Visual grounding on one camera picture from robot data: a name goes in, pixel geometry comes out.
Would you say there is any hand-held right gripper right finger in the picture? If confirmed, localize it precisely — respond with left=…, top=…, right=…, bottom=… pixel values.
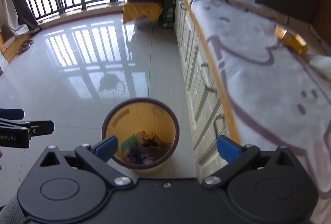
left=202, top=135, right=298, bottom=185

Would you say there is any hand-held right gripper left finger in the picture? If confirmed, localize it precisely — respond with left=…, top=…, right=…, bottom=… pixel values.
left=39, top=135, right=132, bottom=186

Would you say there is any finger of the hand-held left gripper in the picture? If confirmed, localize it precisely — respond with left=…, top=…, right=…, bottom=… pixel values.
left=0, top=120, right=55, bottom=136
left=0, top=108, right=25, bottom=121

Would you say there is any teal plastic packet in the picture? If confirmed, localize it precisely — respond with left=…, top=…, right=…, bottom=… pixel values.
left=121, top=135, right=139, bottom=151

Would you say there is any torn brown cardboard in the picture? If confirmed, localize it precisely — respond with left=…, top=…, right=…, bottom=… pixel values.
left=136, top=131, right=162, bottom=148

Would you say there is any yellow plastic bin brown rim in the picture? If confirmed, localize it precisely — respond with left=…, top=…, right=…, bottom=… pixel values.
left=102, top=98, right=180, bottom=171

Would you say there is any person's grey clothing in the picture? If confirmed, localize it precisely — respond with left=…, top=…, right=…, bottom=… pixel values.
left=0, top=191, right=26, bottom=224

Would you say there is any white curtain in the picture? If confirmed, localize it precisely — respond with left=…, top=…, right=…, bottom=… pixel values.
left=0, top=0, right=24, bottom=38

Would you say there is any white cabinet wooden top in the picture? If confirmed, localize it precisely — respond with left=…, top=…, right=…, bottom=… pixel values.
left=174, top=0, right=242, bottom=178

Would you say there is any golden box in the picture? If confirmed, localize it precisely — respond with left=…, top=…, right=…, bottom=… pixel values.
left=275, top=26, right=309, bottom=54

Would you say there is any white plastic bag red stripe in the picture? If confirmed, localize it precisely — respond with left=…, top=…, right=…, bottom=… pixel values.
left=309, top=55, right=331, bottom=70

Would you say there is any white printed bag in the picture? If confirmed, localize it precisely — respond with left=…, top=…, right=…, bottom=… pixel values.
left=134, top=16, right=159, bottom=30

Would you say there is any yellow cloth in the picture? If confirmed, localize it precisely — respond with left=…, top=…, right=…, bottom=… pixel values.
left=122, top=1, right=163, bottom=24

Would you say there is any green carton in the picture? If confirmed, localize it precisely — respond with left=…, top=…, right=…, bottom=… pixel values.
left=162, top=0, right=177, bottom=29

